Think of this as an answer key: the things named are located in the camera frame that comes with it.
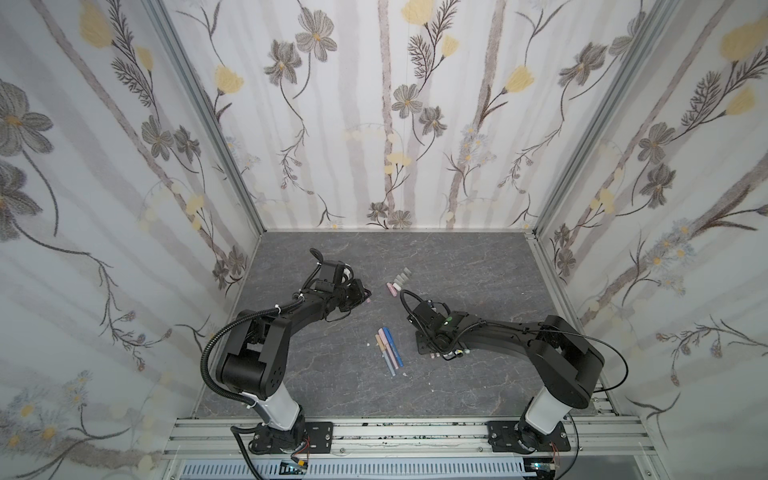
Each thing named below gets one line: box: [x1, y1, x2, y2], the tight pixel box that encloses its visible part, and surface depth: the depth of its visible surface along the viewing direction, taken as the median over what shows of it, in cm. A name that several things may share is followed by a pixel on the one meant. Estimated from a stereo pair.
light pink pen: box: [378, 328, 399, 370], surface depth 92 cm
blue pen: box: [382, 326, 404, 368], surface depth 91 cm
